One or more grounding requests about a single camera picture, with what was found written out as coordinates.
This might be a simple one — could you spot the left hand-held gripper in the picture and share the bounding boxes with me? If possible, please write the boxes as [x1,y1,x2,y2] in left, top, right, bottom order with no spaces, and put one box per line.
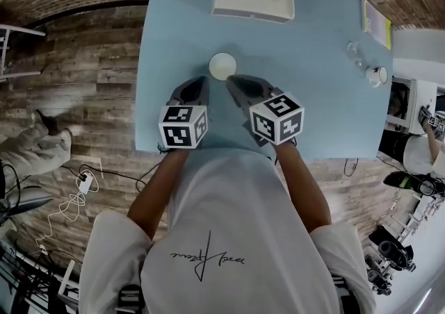
[158,76,211,149]

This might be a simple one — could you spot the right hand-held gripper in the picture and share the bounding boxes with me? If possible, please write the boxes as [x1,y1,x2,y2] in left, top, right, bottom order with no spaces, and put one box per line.
[225,74,306,147]

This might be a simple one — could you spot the blue mug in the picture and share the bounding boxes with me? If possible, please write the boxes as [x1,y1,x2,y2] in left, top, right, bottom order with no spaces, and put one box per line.
[208,51,238,81]

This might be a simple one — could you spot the person's left forearm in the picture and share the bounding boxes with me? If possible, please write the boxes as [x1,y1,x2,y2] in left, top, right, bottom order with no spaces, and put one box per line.
[127,148,191,240]

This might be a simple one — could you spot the person's right forearm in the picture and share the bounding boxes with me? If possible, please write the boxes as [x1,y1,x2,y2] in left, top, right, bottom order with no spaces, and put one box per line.
[276,135,333,233]

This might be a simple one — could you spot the white mug with black print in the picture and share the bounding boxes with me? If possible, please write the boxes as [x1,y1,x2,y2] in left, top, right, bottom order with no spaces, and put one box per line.
[363,65,389,88]

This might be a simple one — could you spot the person's white T-shirt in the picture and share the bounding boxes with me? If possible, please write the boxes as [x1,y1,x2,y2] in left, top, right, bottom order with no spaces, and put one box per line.
[79,147,378,314]

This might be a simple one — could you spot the white power strip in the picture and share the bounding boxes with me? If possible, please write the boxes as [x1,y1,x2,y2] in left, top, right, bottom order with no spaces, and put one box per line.
[78,172,95,194]

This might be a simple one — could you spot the yellow-edged book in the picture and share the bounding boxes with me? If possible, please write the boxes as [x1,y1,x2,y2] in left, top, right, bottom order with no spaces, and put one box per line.
[360,0,393,51]

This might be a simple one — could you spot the black green-trimmed bag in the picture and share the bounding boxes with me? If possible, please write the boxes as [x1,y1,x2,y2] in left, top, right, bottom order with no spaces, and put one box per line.
[384,170,410,189]

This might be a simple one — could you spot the black metal stand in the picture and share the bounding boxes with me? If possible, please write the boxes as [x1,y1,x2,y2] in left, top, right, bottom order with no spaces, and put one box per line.
[0,246,81,314]

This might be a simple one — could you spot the tangled white cable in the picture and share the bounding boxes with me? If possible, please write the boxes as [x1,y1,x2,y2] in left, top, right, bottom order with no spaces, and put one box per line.
[34,187,100,254]

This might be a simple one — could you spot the black camera equipment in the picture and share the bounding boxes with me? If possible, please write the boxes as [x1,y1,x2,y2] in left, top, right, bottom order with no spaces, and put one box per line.
[368,225,416,272]

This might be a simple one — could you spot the black shoulder strap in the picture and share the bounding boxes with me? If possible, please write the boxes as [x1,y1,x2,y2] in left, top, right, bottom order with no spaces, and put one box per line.
[329,273,353,306]
[117,283,144,314]

